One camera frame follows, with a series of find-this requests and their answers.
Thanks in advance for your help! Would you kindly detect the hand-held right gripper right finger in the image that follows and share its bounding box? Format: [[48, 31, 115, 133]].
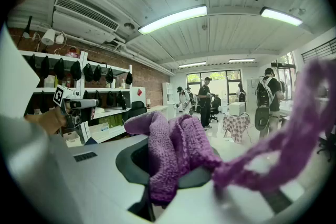
[[154, 138, 314, 224]]

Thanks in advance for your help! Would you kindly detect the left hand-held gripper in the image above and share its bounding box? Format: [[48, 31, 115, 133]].
[[53, 83, 100, 130]]

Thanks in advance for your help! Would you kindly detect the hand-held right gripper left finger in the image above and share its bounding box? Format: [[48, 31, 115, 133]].
[[68, 134, 156, 222]]

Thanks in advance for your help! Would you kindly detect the purple cloth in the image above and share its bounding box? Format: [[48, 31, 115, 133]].
[[123, 59, 336, 207]]

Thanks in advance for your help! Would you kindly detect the person's left forearm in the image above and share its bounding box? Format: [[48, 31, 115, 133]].
[[24, 106, 68, 136]]

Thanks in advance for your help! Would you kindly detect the white metal shelf rack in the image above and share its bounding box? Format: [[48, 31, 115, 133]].
[[19, 49, 133, 146]]

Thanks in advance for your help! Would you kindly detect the white box with blue label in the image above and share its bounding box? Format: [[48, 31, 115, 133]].
[[88, 122, 110, 140]]

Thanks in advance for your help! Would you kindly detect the row of black caps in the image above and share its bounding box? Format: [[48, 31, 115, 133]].
[[27, 54, 133, 111]]

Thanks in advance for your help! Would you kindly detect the row of green boxes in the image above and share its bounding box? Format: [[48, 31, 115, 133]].
[[98, 113, 124, 130]]

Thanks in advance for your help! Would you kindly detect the white open box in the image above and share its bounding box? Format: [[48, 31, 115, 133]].
[[62, 130, 81, 148]]

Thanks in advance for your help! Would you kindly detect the white panel with red diamond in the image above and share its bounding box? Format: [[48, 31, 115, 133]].
[[129, 86, 146, 111]]

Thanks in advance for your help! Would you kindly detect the small red ornament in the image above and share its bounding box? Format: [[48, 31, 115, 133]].
[[65, 46, 81, 59]]

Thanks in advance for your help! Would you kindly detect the black office chair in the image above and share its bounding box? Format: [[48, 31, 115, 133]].
[[209, 95, 222, 123], [127, 101, 148, 124]]

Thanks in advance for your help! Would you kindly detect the white desk lamp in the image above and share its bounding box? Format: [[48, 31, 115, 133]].
[[55, 31, 68, 56], [40, 28, 57, 47]]

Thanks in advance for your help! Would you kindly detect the white desk with red drawer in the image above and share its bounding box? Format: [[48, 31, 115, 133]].
[[146, 104, 169, 120]]

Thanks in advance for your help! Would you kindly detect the white ceiling air conditioner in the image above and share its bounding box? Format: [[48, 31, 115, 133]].
[[51, 0, 121, 45]]

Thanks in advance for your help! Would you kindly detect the white bookshelf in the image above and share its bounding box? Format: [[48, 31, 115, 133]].
[[161, 82, 174, 121]]

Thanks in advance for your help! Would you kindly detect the checkered tablecloth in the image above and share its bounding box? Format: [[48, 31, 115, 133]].
[[222, 113, 251, 144]]

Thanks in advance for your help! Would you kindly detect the black desk lamp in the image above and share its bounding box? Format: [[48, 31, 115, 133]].
[[16, 15, 34, 48]]

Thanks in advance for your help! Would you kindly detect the white microwave oven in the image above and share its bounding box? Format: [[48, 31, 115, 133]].
[[228, 101, 246, 116]]

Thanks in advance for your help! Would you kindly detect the large glass window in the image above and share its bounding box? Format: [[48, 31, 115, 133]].
[[186, 69, 242, 111]]

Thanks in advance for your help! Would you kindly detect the black metal railing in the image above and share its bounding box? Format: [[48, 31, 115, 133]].
[[301, 38, 336, 63]]

